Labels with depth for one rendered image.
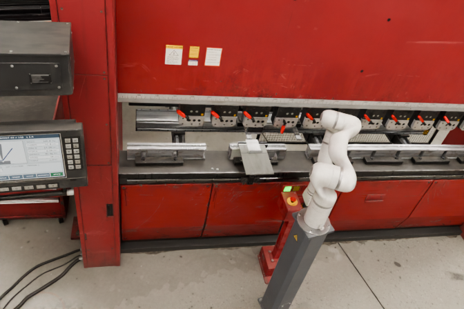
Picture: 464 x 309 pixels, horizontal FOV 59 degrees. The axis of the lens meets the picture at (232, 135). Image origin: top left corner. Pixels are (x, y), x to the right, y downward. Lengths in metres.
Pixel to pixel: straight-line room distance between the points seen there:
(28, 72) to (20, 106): 1.32
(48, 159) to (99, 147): 0.45
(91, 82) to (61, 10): 0.37
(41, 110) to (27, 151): 1.06
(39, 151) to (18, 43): 0.47
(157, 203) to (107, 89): 1.04
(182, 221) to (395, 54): 1.78
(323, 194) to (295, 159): 0.78
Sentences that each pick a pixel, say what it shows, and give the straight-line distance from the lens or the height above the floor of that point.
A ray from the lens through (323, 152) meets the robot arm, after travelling 2.56.
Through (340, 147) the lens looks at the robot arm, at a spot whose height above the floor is 1.44.
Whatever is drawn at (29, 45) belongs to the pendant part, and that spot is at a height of 1.95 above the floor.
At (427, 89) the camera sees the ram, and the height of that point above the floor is 1.51.
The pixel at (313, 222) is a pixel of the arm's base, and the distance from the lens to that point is 2.34.
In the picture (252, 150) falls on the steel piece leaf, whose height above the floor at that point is 1.00.
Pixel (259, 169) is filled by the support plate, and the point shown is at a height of 1.00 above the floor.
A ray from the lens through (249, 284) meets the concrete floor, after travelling 3.27.
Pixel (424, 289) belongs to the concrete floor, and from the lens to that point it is 3.83.
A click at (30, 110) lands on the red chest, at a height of 0.98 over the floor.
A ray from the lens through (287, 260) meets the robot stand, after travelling 2.64.
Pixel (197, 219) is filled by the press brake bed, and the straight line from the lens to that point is 3.04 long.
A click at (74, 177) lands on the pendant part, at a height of 1.31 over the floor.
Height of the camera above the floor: 2.79
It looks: 40 degrees down
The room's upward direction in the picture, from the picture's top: 12 degrees clockwise
